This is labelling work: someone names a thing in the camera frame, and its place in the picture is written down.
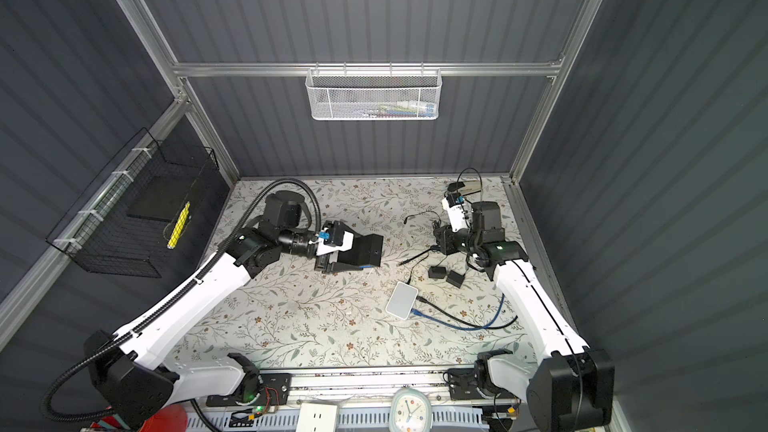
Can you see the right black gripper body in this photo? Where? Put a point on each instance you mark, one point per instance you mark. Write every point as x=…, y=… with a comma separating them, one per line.
x=460, y=241

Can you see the small black adapter with cable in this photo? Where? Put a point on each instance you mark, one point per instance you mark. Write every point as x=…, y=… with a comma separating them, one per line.
x=454, y=278

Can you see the white analog clock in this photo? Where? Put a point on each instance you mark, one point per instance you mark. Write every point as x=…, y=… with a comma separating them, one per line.
x=411, y=411

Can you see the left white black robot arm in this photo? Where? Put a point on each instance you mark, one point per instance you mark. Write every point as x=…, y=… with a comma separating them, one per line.
x=127, y=367

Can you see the black pad in basket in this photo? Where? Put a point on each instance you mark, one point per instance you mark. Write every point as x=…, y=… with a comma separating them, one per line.
x=161, y=200

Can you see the floral patterned table mat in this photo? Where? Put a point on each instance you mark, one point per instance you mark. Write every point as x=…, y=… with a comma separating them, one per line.
x=292, y=316

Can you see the white wall power socket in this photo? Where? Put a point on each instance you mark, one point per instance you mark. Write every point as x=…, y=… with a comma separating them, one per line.
x=317, y=417

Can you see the white wire mesh basket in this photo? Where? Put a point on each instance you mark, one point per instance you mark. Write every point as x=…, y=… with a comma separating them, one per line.
x=384, y=97

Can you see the black white stapler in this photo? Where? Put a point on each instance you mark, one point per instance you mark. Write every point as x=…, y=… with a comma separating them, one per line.
x=464, y=187

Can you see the red pencil cup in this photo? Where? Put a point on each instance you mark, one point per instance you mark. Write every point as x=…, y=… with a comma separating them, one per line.
x=172, y=418

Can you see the white network switch box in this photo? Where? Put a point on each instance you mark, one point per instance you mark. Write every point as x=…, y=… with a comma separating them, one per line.
x=402, y=300

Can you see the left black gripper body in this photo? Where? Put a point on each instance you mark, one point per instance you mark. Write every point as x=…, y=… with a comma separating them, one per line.
x=323, y=263

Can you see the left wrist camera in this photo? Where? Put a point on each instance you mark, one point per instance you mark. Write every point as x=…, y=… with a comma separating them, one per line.
x=334, y=240

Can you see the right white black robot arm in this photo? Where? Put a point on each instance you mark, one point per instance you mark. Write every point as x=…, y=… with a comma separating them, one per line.
x=570, y=387

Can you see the yellow marker in basket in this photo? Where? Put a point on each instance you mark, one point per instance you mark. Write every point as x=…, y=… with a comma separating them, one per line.
x=179, y=226

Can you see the black wire wall basket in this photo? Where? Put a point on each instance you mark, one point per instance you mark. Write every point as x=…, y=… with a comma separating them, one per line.
x=99, y=237

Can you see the black network switch box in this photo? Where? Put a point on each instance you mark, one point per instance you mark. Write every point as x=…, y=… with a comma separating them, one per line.
x=366, y=252

